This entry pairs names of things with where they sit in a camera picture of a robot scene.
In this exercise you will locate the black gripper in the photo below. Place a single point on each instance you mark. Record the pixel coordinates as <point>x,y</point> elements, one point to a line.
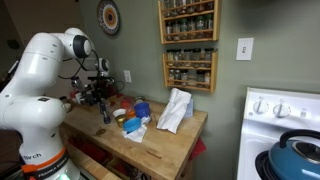
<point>100,87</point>

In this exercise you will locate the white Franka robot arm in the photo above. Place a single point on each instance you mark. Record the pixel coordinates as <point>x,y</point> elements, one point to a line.
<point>33,100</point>

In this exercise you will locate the white round cup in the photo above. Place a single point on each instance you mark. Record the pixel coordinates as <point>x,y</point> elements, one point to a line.
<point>119,112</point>

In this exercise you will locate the brass knob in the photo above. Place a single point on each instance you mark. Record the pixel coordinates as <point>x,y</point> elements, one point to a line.
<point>100,132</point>

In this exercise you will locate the red orange plastic cup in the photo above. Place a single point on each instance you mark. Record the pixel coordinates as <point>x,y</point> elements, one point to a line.
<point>126,103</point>

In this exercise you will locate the small yellow jar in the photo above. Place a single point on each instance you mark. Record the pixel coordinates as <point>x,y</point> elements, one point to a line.
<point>120,120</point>

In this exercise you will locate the small orange cup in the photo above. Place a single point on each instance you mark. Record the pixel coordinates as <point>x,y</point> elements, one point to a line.
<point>130,114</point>

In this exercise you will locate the blue round lid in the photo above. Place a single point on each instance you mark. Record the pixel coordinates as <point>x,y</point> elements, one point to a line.
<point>131,125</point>

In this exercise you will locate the small metal lid jar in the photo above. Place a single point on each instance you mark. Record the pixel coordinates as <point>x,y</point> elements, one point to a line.
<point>140,99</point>

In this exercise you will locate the blue plastic cup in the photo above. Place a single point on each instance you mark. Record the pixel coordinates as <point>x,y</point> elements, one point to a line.
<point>142,110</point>

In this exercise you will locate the white crumpled tissue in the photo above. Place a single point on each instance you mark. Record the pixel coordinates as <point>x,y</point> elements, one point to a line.
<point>135,136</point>

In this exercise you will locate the white crumpled cloth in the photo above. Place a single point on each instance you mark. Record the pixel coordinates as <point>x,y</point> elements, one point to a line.
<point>173,111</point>

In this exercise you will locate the glass spice jar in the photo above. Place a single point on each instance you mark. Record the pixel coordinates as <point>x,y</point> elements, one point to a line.
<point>208,54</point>
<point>178,55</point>
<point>196,55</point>
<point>187,55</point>
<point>170,55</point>

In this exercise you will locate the red hanging cloth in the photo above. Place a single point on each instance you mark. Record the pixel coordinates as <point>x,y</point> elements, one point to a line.
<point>198,149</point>

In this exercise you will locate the wooden spice rack with rails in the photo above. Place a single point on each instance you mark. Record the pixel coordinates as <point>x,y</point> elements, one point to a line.
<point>213,76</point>

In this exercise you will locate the wooden spice rack three shelves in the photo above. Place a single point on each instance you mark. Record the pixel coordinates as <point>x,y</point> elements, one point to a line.
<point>216,20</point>

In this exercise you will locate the white stove knob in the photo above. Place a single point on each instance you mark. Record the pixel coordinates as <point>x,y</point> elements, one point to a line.
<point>281,109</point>
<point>260,106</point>

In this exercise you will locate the white stove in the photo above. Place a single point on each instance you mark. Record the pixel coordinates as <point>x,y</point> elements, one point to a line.
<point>266,133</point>

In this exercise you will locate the black stove burner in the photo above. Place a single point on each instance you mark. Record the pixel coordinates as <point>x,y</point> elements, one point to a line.
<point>261,165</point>

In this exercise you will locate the blue kettle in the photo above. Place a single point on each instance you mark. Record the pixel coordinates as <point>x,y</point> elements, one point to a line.
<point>293,163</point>

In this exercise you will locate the white wall outlet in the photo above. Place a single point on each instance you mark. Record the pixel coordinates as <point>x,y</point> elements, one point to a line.
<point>127,76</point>

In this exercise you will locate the decorative wall plate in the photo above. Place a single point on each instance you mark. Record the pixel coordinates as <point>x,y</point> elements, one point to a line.
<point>108,16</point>

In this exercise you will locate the white light switch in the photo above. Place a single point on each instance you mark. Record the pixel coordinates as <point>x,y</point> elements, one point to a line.
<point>244,49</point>

